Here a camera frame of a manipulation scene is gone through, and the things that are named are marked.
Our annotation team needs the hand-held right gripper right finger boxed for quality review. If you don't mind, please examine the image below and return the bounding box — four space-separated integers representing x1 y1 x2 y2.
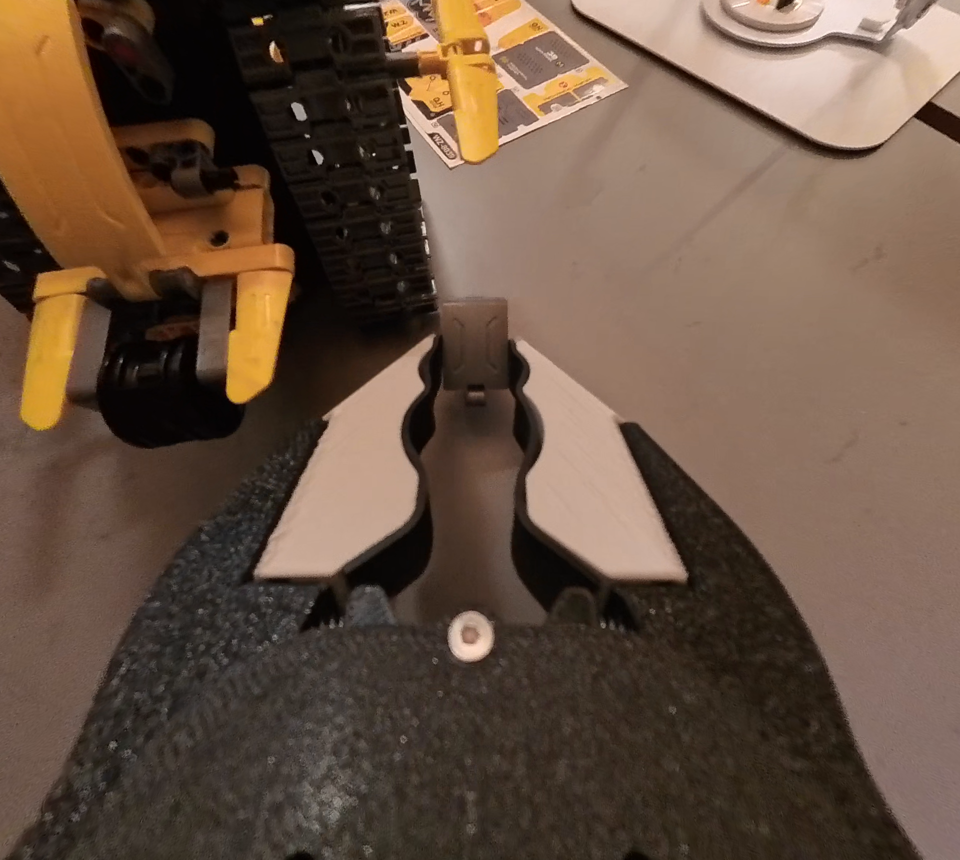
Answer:
510 337 690 610

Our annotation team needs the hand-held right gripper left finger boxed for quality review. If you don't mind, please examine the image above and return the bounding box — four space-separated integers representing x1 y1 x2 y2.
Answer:
253 333 438 606

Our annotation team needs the small grey curved panel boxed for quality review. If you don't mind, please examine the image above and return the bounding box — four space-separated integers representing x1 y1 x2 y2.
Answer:
438 296 515 407

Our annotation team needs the yellow black toy tracked vehicle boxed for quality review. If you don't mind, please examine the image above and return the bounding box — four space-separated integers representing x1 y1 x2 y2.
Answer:
0 0 500 452

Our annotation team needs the yellow grey sticker sheet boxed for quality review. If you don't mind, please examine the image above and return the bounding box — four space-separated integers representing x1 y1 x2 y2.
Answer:
377 0 628 149

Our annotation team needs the white book stand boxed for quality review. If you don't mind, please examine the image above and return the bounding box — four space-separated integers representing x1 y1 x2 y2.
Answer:
571 0 960 151

